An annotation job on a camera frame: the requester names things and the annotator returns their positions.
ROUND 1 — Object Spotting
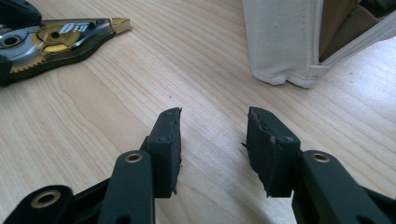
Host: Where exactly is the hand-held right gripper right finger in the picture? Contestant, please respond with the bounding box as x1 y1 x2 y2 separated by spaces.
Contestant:
241 105 302 199

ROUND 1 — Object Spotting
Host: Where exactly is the black gold correction tape dispenser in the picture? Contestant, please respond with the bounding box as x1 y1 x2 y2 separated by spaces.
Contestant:
0 17 133 87

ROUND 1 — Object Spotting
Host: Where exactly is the white canvas pencil pouch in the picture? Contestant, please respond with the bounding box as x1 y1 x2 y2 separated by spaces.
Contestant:
241 0 396 89

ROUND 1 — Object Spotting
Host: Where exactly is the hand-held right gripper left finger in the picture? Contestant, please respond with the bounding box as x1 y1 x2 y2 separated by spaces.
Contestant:
139 106 183 199

